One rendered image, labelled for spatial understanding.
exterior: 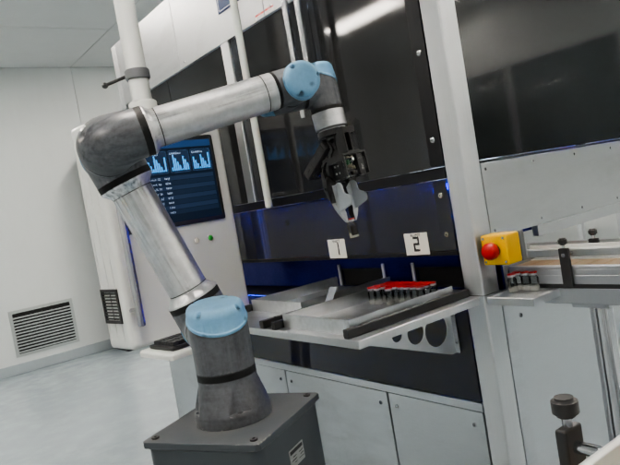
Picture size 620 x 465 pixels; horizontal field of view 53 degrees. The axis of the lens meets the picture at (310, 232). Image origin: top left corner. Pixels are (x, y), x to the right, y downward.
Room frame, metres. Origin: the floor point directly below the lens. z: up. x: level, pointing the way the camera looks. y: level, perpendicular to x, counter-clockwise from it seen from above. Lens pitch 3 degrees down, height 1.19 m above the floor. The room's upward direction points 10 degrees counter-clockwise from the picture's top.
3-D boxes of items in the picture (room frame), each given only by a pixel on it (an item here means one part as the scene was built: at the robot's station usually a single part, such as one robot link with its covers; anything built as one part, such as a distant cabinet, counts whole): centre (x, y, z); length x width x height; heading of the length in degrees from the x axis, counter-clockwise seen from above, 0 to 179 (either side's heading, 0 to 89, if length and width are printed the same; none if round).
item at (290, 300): (1.88, 0.00, 0.90); 0.34 x 0.26 x 0.04; 126
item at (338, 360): (2.35, 0.23, 0.73); 1.98 x 0.01 x 0.25; 36
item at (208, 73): (2.53, 0.35, 1.51); 0.49 x 0.01 x 0.59; 36
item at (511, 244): (1.47, -0.45, 1.00); 0.08 x 0.07 x 0.07; 126
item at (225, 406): (1.21, 0.21, 0.84); 0.15 x 0.15 x 0.10
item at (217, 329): (1.21, 0.21, 0.96); 0.13 x 0.12 x 0.14; 17
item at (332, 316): (1.53, -0.11, 0.90); 0.34 x 0.26 x 0.04; 126
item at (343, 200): (1.41, -0.09, 1.17); 0.06 x 0.03 x 0.09; 39
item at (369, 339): (1.70, -0.05, 0.87); 0.70 x 0.48 x 0.02; 36
